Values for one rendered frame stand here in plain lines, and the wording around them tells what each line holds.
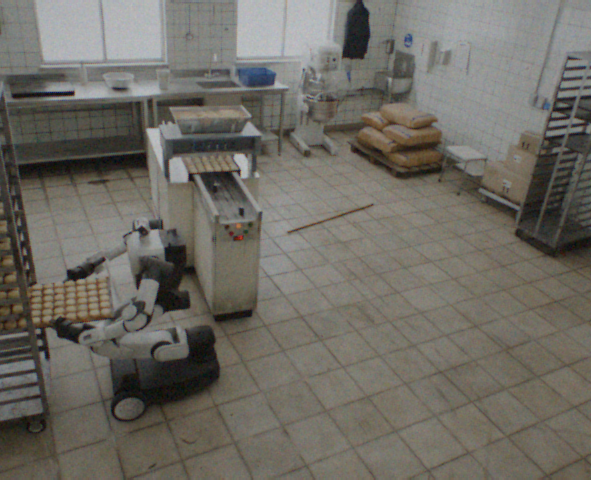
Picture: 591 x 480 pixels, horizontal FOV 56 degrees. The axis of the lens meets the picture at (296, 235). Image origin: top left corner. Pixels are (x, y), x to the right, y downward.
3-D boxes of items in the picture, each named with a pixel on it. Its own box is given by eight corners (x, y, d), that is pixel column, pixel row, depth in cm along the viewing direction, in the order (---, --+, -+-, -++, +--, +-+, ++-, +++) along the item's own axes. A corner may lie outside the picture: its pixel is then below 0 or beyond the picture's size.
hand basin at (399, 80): (422, 122, 772) (438, 40, 721) (400, 124, 756) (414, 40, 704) (382, 103, 848) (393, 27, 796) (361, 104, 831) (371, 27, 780)
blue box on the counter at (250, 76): (247, 85, 674) (247, 74, 668) (237, 80, 697) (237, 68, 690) (276, 84, 693) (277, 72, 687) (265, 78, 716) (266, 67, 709)
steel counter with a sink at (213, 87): (-11, 187, 575) (-35, 66, 517) (-13, 163, 628) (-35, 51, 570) (284, 156, 722) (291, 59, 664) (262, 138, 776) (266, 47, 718)
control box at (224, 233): (219, 239, 372) (219, 221, 365) (254, 236, 380) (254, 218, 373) (220, 242, 369) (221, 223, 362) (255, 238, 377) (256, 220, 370)
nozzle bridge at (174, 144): (160, 166, 440) (158, 124, 424) (248, 161, 464) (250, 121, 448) (166, 182, 413) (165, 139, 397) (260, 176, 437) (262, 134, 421)
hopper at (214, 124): (170, 125, 425) (169, 107, 418) (240, 122, 443) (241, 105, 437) (176, 137, 401) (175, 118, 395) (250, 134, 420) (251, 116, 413)
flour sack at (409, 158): (401, 169, 680) (403, 157, 672) (380, 157, 710) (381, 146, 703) (444, 161, 715) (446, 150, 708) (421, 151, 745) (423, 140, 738)
